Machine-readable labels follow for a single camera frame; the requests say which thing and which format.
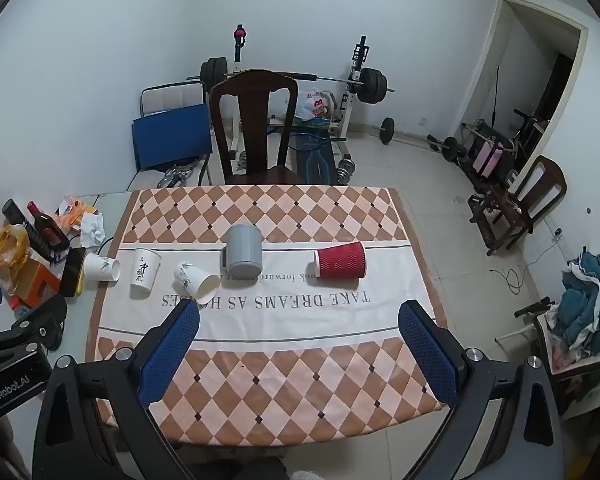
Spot chrome weight plates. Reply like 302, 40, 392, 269
156, 159, 202, 189

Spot black plate barbell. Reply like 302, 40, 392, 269
186, 57, 396, 106

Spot checkered printed tablecloth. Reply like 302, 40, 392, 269
85, 185, 449, 447

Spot pink bag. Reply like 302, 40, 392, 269
472, 140, 505, 175

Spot chrome dumbbell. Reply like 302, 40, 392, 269
336, 156, 357, 184

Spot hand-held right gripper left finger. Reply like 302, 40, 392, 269
32, 301, 201, 480

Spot tall black bottle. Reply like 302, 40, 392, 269
2, 198, 56, 267

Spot orange cardboard box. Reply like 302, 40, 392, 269
11, 259, 62, 309

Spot black phone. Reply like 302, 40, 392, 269
59, 247, 87, 298

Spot black exercise machine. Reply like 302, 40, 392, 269
460, 107, 551, 171

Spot yellow plastic bag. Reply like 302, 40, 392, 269
0, 224, 31, 297

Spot small black floor barbell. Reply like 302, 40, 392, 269
372, 117, 462, 162

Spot white floor cable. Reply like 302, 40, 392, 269
489, 229, 564, 297

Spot white calligraphy print paper cup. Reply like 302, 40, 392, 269
130, 247, 163, 297

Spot red cap dark bottle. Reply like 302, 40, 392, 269
26, 201, 71, 251

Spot orange snack wrappers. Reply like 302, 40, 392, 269
55, 195, 89, 233

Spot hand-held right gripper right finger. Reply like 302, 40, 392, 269
397, 300, 566, 480

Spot red ribbed paper cup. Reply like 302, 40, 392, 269
313, 241, 368, 281

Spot pile of blue clothes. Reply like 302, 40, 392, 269
546, 249, 600, 358

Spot blue padded panel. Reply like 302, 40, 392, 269
131, 102, 214, 175

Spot dark wooden chair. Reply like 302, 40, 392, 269
208, 68, 307, 187
467, 155, 569, 257

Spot white bamboo print paper cup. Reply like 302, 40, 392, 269
82, 252, 122, 282
174, 260, 221, 303

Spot grey cup with handle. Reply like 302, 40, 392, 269
221, 224, 264, 277

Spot white printed plastic bag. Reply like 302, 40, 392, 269
294, 89, 334, 122

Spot crumpled white tissue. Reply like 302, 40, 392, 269
78, 212, 106, 249

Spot white weight bench rack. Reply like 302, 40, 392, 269
230, 24, 371, 157

